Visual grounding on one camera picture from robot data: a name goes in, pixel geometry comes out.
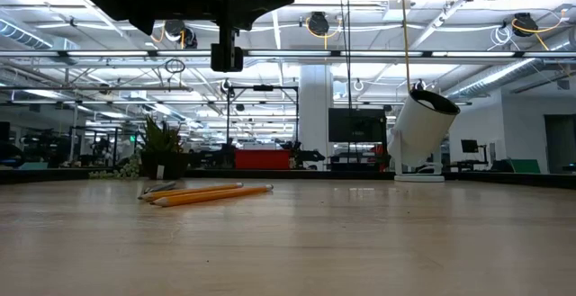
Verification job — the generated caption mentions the green board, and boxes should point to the green board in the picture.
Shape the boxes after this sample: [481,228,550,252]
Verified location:
[510,158,541,175]

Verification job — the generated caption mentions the yellow pencil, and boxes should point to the yellow pencil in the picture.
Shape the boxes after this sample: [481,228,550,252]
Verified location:
[149,184,275,208]
[138,181,245,201]

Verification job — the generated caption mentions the black pen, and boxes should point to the black pen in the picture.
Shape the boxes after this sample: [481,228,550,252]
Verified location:
[141,180,177,194]

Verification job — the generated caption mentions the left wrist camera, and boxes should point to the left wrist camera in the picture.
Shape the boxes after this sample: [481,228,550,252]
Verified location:
[210,19,245,74]

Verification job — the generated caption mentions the black wall monitor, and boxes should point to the black wall monitor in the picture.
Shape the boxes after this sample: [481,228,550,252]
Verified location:
[328,107,387,143]

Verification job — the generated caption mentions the potted succulent plant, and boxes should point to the potted succulent plant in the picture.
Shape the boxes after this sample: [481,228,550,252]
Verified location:
[87,115,193,181]

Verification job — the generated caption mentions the black ceiling cord reel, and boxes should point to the black ceiling cord reel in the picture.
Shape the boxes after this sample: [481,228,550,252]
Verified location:
[308,11,330,37]
[164,19,199,49]
[512,12,539,38]

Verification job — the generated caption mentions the yellow drop cable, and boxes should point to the yellow drop cable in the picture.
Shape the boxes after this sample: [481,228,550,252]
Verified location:
[399,0,413,94]

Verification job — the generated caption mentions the black table frame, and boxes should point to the black table frame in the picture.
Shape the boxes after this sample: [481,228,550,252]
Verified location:
[0,167,576,190]

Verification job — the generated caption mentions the red cabinet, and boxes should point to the red cabinet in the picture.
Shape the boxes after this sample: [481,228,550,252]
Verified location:
[234,148,293,170]

